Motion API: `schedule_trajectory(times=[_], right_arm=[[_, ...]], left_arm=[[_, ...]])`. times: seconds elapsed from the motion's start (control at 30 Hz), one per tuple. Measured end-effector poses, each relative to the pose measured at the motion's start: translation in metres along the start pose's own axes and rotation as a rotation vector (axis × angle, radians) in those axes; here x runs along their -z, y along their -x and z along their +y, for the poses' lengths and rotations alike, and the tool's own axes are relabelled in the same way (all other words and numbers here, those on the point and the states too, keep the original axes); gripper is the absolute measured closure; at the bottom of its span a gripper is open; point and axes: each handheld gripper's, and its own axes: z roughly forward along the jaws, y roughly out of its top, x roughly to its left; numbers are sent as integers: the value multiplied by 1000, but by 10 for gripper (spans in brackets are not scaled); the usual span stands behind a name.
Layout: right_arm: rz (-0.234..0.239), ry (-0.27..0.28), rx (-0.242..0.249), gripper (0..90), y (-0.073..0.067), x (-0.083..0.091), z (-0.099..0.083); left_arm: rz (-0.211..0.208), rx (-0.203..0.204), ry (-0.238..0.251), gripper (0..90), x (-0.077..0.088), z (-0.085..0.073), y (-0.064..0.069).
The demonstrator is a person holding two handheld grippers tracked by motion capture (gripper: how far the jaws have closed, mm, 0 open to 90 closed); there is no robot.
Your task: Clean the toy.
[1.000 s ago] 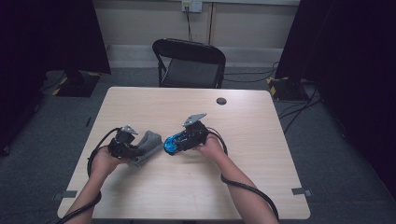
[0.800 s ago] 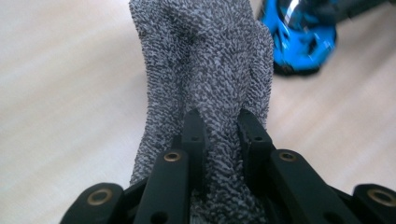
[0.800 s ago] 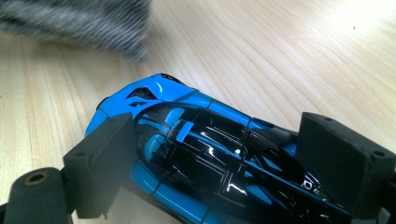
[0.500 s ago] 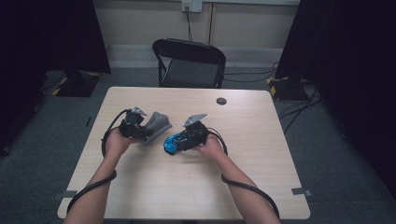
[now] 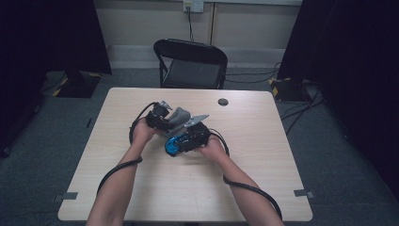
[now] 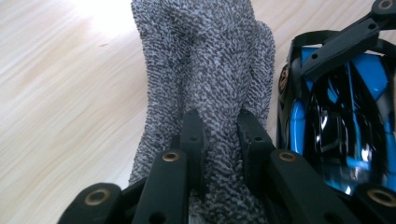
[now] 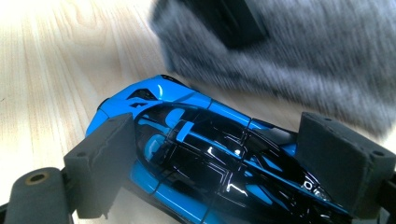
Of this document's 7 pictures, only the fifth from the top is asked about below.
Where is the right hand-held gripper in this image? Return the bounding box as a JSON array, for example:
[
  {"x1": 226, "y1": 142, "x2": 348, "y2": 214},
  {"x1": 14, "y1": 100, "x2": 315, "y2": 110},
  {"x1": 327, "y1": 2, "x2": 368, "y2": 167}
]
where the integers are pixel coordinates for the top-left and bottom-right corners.
[{"x1": 183, "y1": 114, "x2": 213, "y2": 151}]

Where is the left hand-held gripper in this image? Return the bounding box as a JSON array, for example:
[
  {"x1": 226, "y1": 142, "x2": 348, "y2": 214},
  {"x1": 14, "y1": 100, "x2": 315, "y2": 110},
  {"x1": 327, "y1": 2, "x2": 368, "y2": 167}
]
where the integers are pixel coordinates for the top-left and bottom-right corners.
[{"x1": 145, "y1": 100, "x2": 174, "y2": 132}]

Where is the grey terry towel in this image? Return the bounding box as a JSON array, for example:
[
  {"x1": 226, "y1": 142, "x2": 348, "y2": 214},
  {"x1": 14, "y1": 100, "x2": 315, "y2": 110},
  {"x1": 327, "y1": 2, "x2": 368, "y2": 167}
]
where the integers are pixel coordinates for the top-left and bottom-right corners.
[{"x1": 164, "y1": 106, "x2": 192, "y2": 139}]

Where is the blue toy car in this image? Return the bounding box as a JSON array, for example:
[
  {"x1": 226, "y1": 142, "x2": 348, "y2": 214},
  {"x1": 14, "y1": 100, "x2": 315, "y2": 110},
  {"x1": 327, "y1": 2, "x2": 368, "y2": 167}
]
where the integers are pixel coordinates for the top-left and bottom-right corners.
[{"x1": 165, "y1": 133, "x2": 201, "y2": 157}]

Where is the person's left hand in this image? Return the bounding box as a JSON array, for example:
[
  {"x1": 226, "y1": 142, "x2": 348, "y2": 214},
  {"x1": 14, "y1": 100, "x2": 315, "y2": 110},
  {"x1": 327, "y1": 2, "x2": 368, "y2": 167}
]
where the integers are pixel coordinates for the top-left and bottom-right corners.
[{"x1": 131, "y1": 118, "x2": 164, "y2": 147}]

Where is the person's right hand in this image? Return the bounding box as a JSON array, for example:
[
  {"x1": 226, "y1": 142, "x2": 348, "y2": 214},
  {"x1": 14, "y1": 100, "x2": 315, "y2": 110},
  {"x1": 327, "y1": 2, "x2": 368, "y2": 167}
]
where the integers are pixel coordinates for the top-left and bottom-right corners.
[{"x1": 196, "y1": 137, "x2": 228, "y2": 163}]

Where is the black folding chair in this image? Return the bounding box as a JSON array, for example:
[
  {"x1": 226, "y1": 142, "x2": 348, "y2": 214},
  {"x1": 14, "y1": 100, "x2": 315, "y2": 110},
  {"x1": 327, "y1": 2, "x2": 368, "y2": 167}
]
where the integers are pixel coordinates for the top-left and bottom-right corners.
[{"x1": 152, "y1": 38, "x2": 229, "y2": 90}]

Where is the striped black stand base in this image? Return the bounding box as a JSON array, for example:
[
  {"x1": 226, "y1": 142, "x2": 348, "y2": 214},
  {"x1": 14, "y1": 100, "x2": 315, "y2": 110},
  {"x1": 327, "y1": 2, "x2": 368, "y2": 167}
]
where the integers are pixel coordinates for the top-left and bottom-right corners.
[
  {"x1": 52, "y1": 70, "x2": 104, "y2": 99},
  {"x1": 267, "y1": 76, "x2": 313, "y2": 104}
]

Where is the grey tape strip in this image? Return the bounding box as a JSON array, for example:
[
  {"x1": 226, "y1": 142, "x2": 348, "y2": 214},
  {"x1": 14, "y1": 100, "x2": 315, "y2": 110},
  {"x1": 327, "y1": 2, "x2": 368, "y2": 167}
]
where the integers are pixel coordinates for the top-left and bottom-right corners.
[
  {"x1": 294, "y1": 188, "x2": 315, "y2": 200},
  {"x1": 53, "y1": 191, "x2": 79, "y2": 203}
]

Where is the black curtain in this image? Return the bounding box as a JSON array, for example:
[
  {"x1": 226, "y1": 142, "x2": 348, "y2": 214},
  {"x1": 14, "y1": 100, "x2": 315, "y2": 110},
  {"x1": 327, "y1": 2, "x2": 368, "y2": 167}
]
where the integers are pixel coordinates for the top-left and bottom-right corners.
[
  {"x1": 277, "y1": 0, "x2": 399, "y2": 202},
  {"x1": 0, "y1": 0, "x2": 113, "y2": 158}
]

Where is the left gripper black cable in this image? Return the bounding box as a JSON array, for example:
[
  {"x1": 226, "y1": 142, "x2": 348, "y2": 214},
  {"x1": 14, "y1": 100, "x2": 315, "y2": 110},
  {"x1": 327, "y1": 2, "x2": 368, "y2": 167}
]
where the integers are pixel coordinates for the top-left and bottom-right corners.
[{"x1": 96, "y1": 101, "x2": 160, "y2": 196}]

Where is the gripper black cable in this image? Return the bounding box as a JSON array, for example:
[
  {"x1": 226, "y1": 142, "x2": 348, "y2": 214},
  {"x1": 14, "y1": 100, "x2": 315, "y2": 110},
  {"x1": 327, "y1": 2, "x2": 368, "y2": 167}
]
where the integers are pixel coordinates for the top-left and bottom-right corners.
[
  {"x1": 208, "y1": 128, "x2": 283, "y2": 221},
  {"x1": 96, "y1": 101, "x2": 160, "y2": 196}
]

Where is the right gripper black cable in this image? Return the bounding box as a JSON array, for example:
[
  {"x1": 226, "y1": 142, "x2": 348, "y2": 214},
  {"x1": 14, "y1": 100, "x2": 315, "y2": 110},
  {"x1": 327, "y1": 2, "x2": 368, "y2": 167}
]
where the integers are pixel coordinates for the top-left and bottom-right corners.
[{"x1": 208, "y1": 128, "x2": 283, "y2": 221}]

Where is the black floor cable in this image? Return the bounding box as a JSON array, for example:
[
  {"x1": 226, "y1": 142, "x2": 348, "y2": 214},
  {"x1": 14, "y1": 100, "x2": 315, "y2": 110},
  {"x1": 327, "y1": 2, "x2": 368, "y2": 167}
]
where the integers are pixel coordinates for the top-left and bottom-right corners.
[
  {"x1": 225, "y1": 61, "x2": 282, "y2": 77},
  {"x1": 225, "y1": 73, "x2": 280, "y2": 85},
  {"x1": 279, "y1": 89, "x2": 326, "y2": 137}
]

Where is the black socket cable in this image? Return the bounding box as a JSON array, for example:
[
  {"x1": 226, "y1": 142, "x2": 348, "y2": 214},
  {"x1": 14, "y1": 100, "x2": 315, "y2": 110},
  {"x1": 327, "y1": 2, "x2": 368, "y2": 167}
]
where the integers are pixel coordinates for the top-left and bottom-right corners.
[{"x1": 186, "y1": 6, "x2": 195, "y2": 43}]

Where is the white wall socket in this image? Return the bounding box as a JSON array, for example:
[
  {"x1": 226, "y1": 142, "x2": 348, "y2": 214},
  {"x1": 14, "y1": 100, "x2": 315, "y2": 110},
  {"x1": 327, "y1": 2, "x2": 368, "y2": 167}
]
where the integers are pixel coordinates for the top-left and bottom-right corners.
[{"x1": 183, "y1": 0, "x2": 205, "y2": 14}]

